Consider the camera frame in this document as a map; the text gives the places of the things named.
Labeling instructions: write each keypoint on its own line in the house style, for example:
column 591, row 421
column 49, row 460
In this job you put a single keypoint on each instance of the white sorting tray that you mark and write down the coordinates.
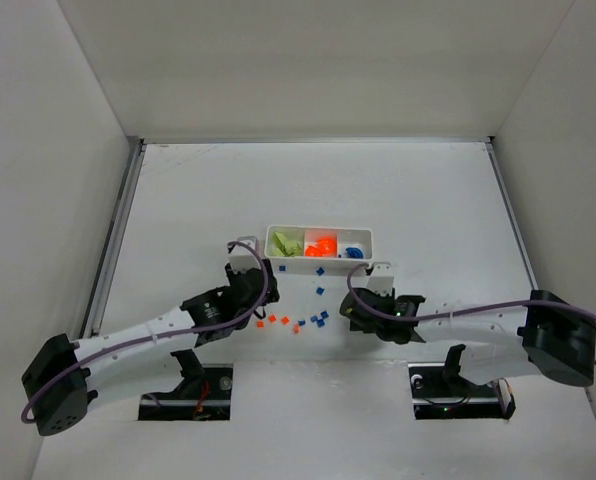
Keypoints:
column 338, row 264

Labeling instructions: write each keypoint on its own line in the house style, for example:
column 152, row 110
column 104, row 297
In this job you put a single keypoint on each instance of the orange dish lego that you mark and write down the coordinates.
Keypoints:
column 314, row 251
column 327, row 245

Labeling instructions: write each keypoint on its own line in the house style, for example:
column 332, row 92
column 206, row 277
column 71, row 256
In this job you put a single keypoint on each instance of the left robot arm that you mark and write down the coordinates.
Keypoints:
column 69, row 378

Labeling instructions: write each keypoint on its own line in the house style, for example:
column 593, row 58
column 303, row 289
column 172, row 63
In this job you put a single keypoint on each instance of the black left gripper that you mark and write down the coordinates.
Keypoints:
column 260, row 288

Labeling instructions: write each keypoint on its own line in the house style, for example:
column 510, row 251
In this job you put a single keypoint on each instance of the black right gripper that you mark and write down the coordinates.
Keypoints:
column 360, row 312

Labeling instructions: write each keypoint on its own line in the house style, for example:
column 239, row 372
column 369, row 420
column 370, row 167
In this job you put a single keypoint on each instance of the light green lego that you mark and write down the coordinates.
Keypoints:
column 279, row 240

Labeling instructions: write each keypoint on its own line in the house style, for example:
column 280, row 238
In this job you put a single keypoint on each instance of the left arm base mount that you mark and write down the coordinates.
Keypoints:
column 203, row 394

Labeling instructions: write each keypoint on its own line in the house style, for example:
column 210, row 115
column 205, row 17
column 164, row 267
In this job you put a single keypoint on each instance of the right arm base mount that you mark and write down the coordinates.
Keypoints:
column 440, row 393

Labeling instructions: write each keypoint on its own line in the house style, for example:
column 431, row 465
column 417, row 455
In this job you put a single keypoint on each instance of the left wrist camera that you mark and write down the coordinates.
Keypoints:
column 240, row 257

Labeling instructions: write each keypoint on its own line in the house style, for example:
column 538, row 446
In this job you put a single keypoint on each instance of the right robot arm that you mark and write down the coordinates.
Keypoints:
column 556, row 340

